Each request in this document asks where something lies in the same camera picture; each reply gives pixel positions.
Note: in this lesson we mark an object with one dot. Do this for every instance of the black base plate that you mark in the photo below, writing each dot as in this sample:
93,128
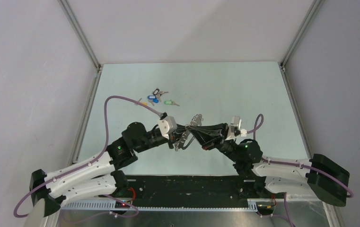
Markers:
193,189

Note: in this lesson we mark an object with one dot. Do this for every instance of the black tagged key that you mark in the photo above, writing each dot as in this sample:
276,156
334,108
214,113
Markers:
159,92

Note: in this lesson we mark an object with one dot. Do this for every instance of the yellow tagged key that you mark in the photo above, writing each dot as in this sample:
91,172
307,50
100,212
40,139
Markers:
140,102

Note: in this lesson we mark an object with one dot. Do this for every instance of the right aluminium frame post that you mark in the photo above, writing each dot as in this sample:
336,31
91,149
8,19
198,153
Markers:
303,28

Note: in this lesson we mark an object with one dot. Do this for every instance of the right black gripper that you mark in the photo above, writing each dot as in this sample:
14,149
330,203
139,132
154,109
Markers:
219,130

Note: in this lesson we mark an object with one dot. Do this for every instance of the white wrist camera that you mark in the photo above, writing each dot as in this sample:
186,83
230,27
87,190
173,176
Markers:
235,130
167,126

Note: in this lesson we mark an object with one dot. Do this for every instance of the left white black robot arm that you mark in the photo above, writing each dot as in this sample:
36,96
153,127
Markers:
101,174

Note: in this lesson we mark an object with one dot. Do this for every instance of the controller board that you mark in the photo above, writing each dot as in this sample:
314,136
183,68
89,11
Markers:
121,205
265,209

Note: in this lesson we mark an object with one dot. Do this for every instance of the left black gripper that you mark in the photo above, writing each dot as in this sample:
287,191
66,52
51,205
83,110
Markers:
175,135

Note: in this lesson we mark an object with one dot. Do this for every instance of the right controller board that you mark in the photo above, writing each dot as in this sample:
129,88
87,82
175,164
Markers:
265,209

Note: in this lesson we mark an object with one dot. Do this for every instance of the aluminium frame post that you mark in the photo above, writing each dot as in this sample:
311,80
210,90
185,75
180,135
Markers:
72,19
303,28

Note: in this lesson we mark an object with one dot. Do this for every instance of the green tagged key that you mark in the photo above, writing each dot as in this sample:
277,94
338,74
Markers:
170,102

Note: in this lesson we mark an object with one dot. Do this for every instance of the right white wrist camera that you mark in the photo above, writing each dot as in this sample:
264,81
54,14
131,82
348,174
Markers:
235,130

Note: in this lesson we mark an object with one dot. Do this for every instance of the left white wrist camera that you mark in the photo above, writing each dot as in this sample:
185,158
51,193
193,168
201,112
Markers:
167,126

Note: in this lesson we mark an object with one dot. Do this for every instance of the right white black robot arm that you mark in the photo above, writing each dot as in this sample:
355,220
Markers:
318,176

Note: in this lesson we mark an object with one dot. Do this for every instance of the left aluminium frame post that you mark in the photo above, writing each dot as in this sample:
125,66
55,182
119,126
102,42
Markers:
72,19

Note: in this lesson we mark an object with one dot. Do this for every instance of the left controller board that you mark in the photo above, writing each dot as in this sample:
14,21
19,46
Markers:
121,205

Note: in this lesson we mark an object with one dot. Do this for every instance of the metal cable duct rail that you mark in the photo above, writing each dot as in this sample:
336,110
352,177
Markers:
109,205

